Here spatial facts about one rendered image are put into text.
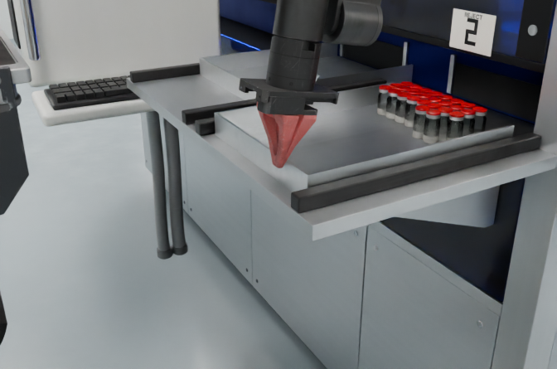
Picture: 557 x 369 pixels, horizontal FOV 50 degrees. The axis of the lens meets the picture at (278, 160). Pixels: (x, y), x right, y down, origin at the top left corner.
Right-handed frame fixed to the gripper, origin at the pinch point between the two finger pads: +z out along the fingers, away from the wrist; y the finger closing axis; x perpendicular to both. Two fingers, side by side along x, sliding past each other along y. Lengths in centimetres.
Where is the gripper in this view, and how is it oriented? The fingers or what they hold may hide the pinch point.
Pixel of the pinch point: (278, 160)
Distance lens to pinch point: 71.3
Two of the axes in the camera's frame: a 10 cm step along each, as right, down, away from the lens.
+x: -5.0, -3.3, 8.0
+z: -1.4, 9.4, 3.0
